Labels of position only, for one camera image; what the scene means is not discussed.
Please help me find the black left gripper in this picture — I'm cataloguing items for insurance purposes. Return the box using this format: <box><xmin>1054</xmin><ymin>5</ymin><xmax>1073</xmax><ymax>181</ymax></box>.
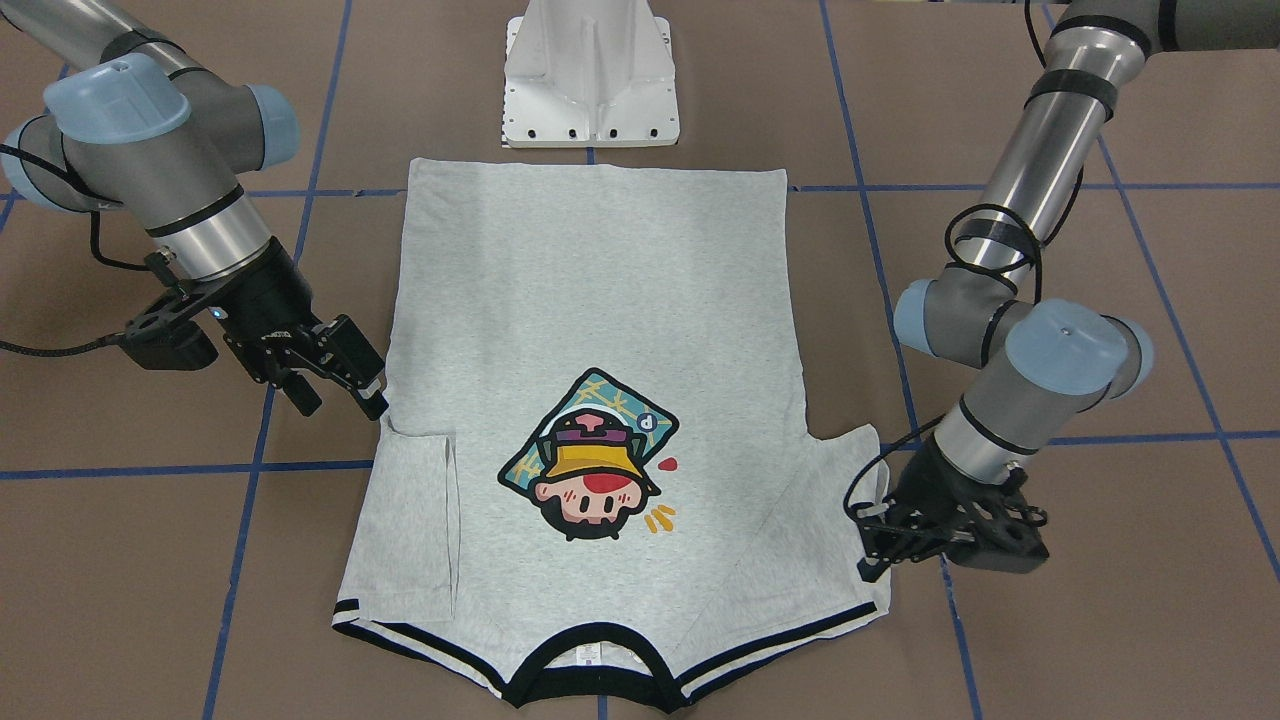
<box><xmin>855</xmin><ymin>436</ymin><xmax>983</xmax><ymax>583</ymax></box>

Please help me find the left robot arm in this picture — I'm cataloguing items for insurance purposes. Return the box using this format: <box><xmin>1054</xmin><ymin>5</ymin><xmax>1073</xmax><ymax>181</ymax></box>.
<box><xmin>844</xmin><ymin>1</ymin><xmax>1277</xmax><ymax>583</ymax></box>

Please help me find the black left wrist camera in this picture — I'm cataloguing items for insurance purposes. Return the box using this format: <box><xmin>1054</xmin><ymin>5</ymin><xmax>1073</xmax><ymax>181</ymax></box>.
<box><xmin>943</xmin><ymin>470</ymin><xmax>1050</xmax><ymax>574</ymax></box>

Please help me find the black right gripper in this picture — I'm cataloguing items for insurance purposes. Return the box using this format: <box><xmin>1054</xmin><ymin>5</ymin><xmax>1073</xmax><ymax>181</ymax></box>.
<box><xmin>205</xmin><ymin>236</ymin><xmax>389</xmax><ymax>421</ymax></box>

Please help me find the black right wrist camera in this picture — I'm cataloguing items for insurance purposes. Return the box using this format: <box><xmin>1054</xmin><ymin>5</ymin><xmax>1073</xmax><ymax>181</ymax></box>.
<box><xmin>119</xmin><ymin>290</ymin><xmax>218</xmax><ymax>372</ymax></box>

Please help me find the grey cartoon print t-shirt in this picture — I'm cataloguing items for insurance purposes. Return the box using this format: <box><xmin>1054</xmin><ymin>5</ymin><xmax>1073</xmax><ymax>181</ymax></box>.
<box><xmin>332</xmin><ymin>158</ymin><xmax>891</xmax><ymax>712</ymax></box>

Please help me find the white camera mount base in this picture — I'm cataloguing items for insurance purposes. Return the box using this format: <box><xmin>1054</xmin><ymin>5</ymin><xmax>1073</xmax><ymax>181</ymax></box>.
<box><xmin>500</xmin><ymin>1</ymin><xmax>681</xmax><ymax>149</ymax></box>

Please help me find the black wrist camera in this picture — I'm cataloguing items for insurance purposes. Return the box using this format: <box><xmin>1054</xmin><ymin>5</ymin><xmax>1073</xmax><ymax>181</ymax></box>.
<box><xmin>943</xmin><ymin>470</ymin><xmax>1050</xmax><ymax>574</ymax></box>
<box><xmin>119</xmin><ymin>290</ymin><xmax>218</xmax><ymax>372</ymax></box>

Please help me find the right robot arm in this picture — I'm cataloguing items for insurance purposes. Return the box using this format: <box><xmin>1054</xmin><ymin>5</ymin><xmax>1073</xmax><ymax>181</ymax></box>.
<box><xmin>3</xmin><ymin>1</ymin><xmax>388</xmax><ymax>420</ymax></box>

